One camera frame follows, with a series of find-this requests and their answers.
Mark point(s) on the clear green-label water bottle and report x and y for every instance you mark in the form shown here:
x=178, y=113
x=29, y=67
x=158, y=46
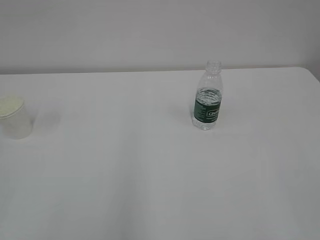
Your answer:
x=208, y=97

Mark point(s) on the white paper cup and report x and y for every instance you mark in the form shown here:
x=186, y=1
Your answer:
x=14, y=119

